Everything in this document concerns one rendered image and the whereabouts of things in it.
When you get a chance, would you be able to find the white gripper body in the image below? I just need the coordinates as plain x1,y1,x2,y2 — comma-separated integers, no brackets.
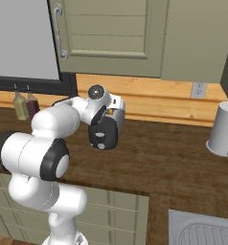
114,96,126,112

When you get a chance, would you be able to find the black and silver toaster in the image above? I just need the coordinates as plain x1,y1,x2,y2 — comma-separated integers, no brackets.
87,107,126,151

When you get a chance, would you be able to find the dark red sauce bottle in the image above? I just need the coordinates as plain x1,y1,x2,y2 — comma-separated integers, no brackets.
24,84,41,121

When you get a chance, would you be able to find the yellow oil bottle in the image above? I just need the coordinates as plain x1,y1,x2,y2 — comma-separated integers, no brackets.
11,83,31,122

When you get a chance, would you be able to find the white cylindrical canister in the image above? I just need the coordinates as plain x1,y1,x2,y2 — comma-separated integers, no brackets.
205,100,228,158

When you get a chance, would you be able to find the olive base cupboard front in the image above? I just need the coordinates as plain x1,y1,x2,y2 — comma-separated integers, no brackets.
72,185,150,245
0,171,53,245

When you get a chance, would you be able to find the grey steel sink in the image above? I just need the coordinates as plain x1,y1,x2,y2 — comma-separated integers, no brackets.
167,208,228,245

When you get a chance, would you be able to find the grey wall power socket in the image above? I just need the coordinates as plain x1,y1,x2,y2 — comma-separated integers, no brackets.
190,81,208,100

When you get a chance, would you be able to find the silver cupboard door handle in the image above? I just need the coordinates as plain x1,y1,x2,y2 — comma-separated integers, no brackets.
53,3,69,61

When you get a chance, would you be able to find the plain olive wall cupboard door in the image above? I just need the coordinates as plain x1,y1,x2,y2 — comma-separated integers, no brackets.
160,0,228,84

